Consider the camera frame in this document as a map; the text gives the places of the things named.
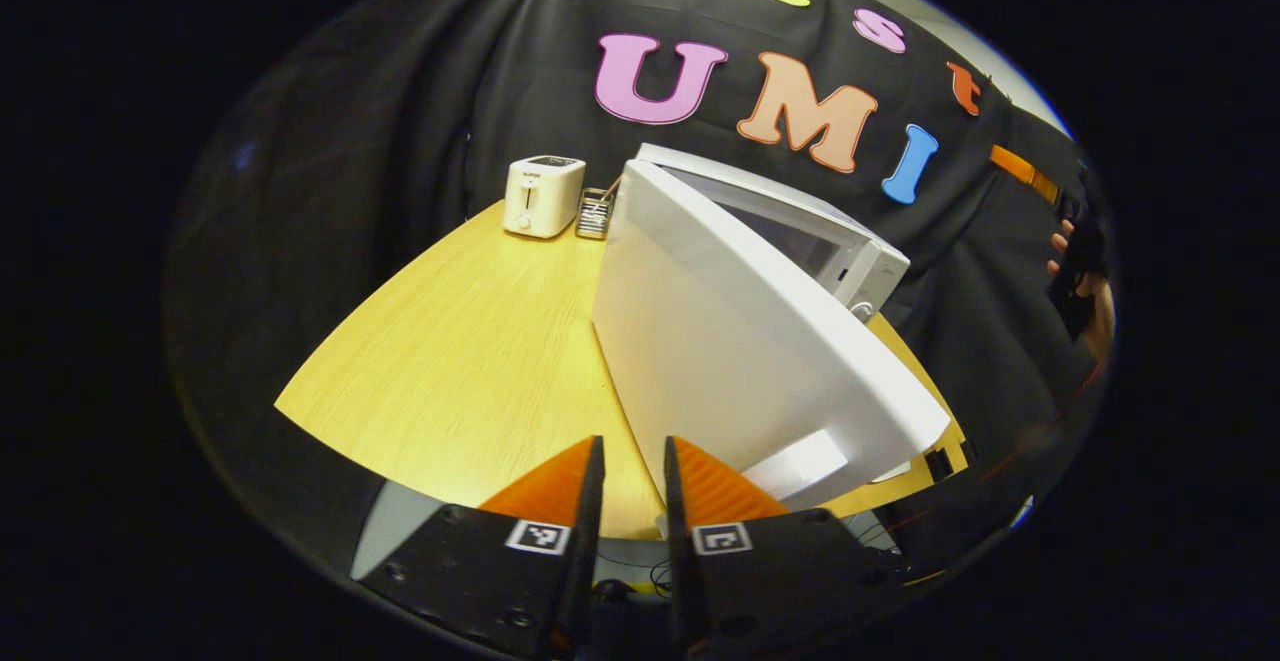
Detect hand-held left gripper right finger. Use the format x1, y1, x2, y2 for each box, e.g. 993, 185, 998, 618
662, 435, 903, 657

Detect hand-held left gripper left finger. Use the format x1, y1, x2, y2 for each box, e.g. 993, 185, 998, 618
353, 435, 607, 660

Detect white microwave oven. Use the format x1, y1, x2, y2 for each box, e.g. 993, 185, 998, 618
592, 143, 952, 514

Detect metal mesh utensil holder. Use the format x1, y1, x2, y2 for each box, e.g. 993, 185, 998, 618
575, 176, 623, 241

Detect white toaster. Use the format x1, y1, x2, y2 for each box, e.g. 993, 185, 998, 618
502, 155, 587, 240

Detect black backdrop cloth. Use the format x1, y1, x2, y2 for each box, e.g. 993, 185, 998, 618
165, 0, 1111, 582

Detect black cables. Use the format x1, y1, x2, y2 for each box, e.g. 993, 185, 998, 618
588, 546, 673, 604

